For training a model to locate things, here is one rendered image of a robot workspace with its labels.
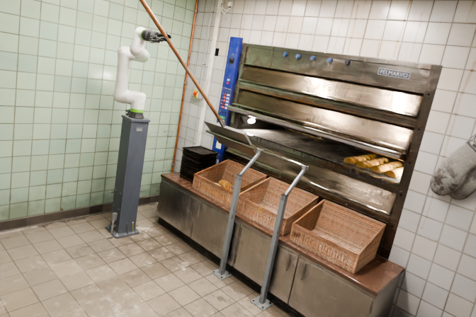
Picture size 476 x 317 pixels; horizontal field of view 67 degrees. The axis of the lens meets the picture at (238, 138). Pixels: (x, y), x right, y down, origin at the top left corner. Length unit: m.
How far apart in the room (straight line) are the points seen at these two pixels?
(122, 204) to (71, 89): 1.21
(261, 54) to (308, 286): 2.20
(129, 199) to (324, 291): 2.03
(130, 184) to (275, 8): 2.23
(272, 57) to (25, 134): 2.41
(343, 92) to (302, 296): 1.67
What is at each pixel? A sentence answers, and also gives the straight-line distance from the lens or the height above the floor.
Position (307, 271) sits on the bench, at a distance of 2.91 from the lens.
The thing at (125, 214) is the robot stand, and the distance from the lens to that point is 3.82.
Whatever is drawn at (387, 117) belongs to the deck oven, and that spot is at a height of 1.66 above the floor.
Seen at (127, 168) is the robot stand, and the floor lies 0.72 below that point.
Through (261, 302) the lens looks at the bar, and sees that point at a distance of 3.22.
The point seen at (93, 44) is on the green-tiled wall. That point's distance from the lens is 3.86.
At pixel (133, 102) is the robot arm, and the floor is 1.34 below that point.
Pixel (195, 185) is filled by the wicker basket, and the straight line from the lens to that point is 3.64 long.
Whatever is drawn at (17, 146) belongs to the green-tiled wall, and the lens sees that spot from 3.78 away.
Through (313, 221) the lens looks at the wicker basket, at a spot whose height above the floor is 0.67.
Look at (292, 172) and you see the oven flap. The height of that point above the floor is 0.97.
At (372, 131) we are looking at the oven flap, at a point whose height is 1.53.
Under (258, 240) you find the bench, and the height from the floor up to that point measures 0.46.
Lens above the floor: 1.83
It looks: 11 degrees down
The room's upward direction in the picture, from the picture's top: 10 degrees clockwise
